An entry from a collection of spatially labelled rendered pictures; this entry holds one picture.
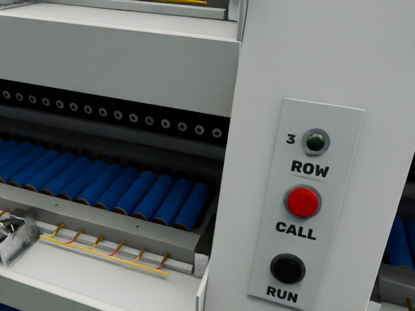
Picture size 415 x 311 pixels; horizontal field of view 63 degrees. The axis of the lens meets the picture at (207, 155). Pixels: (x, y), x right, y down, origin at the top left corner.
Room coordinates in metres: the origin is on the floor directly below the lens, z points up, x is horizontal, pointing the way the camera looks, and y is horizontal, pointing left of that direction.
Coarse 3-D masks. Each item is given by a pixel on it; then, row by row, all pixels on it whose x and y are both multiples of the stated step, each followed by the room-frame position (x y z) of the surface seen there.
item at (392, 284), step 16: (400, 208) 0.30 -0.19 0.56; (400, 224) 0.29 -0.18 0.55; (400, 240) 0.27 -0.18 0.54; (384, 256) 0.27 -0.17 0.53; (400, 256) 0.25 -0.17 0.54; (384, 272) 0.23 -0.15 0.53; (400, 272) 0.23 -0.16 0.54; (384, 288) 0.22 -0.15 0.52; (400, 288) 0.22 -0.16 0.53; (368, 304) 0.20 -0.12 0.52; (384, 304) 0.22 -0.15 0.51; (400, 304) 0.22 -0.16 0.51
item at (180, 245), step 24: (0, 192) 0.29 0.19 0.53; (24, 192) 0.29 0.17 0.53; (0, 216) 0.28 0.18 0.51; (48, 216) 0.27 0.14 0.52; (72, 216) 0.27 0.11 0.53; (96, 216) 0.27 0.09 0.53; (120, 216) 0.27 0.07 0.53; (72, 240) 0.25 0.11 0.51; (120, 240) 0.26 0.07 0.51; (144, 240) 0.25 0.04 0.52; (168, 240) 0.25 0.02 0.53; (192, 240) 0.25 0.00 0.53; (192, 264) 0.24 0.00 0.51
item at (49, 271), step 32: (96, 128) 0.40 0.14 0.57; (128, 128) 0.39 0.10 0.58; (32, 256) 0.25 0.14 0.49; (64, 256) 0.25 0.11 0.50; (96, 256) 0.25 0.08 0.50; (0, 288) 0.24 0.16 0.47; (32, 288) 0.22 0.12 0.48; (64, 288) 0.22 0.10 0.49; (96, 288) 0.22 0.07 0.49; (128, 288) 0.22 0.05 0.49; (160, 288) 0.22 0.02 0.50; (192, 288) 0.23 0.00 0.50
